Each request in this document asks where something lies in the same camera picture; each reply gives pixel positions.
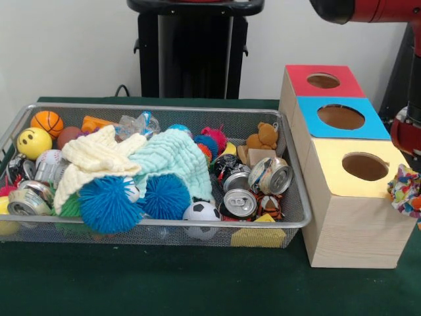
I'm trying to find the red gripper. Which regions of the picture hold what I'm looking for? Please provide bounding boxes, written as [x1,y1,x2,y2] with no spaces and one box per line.
[390,118,421,163]

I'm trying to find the red patterned cloth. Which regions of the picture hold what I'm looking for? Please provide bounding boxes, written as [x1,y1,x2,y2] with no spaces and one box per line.
[387,163,421,220]

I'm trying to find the blue fuzzy ball with eye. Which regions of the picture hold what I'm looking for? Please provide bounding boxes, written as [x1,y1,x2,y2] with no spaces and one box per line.
[78,176,146,235]

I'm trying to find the cream knitted cloth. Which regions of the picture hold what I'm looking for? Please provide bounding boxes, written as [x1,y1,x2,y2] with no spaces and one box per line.
[52,124,148,215]

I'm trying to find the wooden box with three holes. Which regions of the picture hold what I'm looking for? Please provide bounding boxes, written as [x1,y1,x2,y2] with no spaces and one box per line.
[278,64,421,269]

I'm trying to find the metal mesh bin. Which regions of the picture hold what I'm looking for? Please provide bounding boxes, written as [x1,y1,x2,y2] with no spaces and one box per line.
[0,102,312,248]

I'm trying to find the black upright panel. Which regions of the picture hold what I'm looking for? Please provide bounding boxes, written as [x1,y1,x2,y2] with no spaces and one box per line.
[378,22,414,116]

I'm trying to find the crushed silver soda can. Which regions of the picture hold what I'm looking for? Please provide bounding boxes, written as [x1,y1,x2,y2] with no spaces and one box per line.
[248,157,293,196]

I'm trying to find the brown teddy bear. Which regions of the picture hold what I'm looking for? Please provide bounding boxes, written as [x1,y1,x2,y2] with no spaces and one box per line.
[246,122,280,151]

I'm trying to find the crushed red soda can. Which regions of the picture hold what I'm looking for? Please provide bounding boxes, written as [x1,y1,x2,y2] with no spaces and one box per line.
[219,188,258,221]

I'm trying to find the black and white soccer ball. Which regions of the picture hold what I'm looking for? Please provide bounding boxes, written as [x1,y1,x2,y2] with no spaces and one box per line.
[182,201,222,222]

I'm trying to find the mint knitted cloth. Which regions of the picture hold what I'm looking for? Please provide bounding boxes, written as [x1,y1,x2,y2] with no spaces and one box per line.
[128,128,214,203]

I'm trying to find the blue spiky ball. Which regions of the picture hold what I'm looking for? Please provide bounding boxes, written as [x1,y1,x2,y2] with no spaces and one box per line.
[143,174,192,221]

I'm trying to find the dark green table cloth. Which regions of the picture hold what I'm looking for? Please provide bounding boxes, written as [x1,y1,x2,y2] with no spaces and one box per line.
[0,96,421,316]

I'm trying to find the orange toy basketball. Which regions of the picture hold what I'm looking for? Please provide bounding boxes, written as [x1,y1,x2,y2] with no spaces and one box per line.
[30,111,64,141]

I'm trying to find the yellow smiley ball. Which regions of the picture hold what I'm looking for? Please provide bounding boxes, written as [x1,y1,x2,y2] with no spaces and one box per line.
[16,127,53,161]

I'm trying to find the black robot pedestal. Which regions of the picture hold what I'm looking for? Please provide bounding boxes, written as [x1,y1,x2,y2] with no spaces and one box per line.
[126,0,266,99]

